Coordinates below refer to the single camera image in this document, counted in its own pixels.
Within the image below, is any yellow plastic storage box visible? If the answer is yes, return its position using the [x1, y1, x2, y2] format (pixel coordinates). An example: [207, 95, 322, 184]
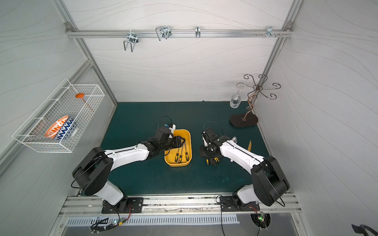
[164, 129, 193, 167]

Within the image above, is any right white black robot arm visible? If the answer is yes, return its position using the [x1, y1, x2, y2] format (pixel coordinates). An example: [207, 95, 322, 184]
[200, 128, 290, 207]

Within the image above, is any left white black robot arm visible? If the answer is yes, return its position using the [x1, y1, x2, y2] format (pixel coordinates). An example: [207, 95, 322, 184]
[72, 124, 186, 206]

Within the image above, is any green table mat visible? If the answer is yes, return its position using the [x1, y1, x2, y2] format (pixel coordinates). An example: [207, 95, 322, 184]
[101, 101, 268, 196]

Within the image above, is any metal hook tree stand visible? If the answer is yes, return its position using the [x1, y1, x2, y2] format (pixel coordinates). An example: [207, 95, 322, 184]
[229, 74, 281, 128]

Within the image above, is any clear glass cup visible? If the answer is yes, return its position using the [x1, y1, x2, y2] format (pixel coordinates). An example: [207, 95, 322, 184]
[230, 93, 241, 109]

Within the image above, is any blue white patterned bowl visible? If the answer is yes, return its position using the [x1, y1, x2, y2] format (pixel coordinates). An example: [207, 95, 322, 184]
[54, 117, 76, 140]

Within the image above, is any orange small spoon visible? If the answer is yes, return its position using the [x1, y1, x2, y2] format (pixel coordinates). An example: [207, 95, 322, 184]
[75, 93, 94, 112]

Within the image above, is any orange white patterned bowl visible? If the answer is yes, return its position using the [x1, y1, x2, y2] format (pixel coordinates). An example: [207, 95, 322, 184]
[44, 116, 69, 139]

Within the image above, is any small metal hook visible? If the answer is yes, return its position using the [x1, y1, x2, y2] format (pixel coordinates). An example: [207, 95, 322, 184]
[195, 26, 201, 38]

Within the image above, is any double metal hook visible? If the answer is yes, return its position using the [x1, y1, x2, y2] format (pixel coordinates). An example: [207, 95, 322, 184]
[123, 31, 139, 52]

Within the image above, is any metal clamp hook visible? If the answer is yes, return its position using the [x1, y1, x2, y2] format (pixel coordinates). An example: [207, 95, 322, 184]
[155, 26, 172, 41]

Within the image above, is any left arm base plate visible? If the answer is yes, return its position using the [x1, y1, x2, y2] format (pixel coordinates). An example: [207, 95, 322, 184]
[101, 197, 144, 214]

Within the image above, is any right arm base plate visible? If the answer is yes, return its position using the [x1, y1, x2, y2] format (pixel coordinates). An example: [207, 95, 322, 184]
[216, 195, 260, 212]

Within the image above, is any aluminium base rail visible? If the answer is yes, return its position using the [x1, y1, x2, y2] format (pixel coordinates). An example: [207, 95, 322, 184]
[58, 193, 302, 217]

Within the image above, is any white vented cable duct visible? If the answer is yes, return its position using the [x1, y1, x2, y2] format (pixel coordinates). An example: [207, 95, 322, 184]
[66, 214, 240, 227]

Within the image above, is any white wire basket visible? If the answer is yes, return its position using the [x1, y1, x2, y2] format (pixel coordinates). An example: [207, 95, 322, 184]
[12, 79, 105, 153]

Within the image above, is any right metal bracket hook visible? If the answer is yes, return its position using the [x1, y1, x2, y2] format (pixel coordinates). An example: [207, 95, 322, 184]
[256, 26, 283, 38]

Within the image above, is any aluminium top rail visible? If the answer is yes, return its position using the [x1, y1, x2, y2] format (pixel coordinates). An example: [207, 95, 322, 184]
[66, 29, 294, 39]

